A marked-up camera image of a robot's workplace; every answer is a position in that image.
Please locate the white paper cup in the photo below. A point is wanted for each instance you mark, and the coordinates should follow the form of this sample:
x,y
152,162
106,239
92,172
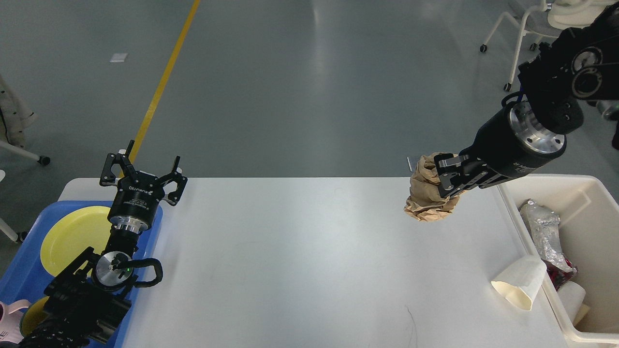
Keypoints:
x,y
520,282
572,296

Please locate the white polka-dot cloth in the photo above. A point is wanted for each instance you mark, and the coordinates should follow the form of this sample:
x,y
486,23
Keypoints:
x,y
15,116

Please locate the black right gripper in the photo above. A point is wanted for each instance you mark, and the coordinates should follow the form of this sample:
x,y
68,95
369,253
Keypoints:
x,y
512,144

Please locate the brown paper bag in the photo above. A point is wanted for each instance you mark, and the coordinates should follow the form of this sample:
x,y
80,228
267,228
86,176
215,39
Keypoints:
x,y
580,314

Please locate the teal green mug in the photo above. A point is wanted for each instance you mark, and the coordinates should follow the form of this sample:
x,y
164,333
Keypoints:
x,y
33,316

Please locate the aluminium foil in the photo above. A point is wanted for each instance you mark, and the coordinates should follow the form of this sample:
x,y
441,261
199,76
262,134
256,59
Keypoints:
x,y
543,226

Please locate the white chair leg with caster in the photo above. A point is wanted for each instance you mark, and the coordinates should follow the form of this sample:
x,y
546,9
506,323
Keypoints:
x,y
42,160

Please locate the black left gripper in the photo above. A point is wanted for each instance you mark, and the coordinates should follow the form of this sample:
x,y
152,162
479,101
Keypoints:
x,y
134,207

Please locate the red foil snack wrapper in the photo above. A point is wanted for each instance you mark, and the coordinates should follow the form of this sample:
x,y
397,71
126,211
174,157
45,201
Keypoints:
x,y
559,277

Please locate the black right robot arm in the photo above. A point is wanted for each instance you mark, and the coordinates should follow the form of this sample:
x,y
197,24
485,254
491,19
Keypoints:
x,y
580,65

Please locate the white rolling chair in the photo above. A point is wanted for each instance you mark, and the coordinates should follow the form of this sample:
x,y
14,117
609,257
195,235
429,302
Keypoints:
x,y
546,19

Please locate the beige plastic bin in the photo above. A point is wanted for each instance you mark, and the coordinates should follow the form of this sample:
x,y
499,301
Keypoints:
x,y
589,226

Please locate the brown paper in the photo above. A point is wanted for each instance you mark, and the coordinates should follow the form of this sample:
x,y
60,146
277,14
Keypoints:
x,y
424,202

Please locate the yellow plastic plate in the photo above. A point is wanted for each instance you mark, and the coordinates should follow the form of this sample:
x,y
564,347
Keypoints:
x,y
86,227

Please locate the pink mug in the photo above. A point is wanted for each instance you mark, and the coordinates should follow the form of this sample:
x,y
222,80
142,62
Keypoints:
x,y
10,318

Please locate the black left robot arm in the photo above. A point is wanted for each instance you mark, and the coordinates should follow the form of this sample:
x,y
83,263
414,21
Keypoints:
x,y
88,300

